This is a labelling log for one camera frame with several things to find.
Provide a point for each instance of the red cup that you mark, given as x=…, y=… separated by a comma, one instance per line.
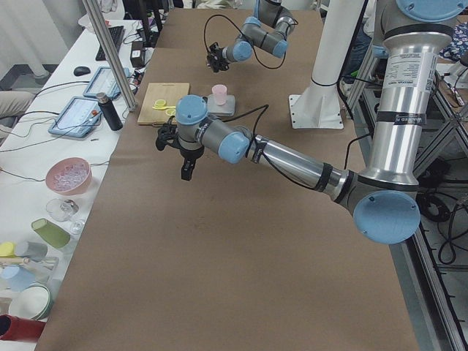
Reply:
x=19, y=329

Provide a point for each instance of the pink bowl with ice cubes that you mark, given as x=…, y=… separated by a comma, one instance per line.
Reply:
x=70, y=176

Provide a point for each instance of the yellow plastic knife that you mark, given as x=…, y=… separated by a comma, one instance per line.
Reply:
x=163, y=107

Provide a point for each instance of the digital kitchen scale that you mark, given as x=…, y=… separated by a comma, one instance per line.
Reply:
x=227, y=109

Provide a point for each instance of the lemon slice near knife tip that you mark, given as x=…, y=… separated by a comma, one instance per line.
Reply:
x=160, y=102

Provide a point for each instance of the wooden cutting board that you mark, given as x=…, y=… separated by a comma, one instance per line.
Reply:
x=171, y=92

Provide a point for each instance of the blue teach pendant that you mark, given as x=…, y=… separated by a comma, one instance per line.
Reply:
x=103, y=81
x=77, y=119

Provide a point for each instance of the light blue cup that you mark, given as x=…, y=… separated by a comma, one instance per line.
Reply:
x=17, y=277

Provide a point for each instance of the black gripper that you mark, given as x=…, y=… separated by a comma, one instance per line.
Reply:
x=189, y=154
x=219, y=61

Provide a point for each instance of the aluminium frame post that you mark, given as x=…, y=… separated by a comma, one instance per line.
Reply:
x=103, y=35

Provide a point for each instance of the black computer mouse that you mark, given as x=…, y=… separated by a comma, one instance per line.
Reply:
x=81, y=71

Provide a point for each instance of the green cup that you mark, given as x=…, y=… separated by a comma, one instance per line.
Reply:
x=51, y=233

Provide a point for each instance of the yellow cup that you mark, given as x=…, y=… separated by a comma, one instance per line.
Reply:
x=7, y=249

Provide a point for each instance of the brown table mat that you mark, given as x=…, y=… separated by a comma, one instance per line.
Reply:
x=238, y=258

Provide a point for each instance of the wine glass lying down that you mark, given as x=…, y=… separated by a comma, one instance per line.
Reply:
x=62, y=210

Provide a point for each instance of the blue teach pendant far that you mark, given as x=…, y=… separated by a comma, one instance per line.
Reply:
x=103, y=81

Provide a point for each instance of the white green bowl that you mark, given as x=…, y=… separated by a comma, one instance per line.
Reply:
x=33, y=303

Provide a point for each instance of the pink plastic cup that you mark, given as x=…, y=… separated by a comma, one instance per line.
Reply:
x=219, y=92

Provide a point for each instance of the blue teach pendant near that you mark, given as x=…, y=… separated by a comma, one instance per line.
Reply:
x=77, y=119

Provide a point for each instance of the black water bottle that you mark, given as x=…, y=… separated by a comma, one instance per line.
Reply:
x=109, y=112

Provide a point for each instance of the grey cup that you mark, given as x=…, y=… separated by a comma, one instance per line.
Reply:
x=32, y=250

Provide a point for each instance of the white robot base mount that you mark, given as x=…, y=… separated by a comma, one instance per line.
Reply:
x=318, y=107

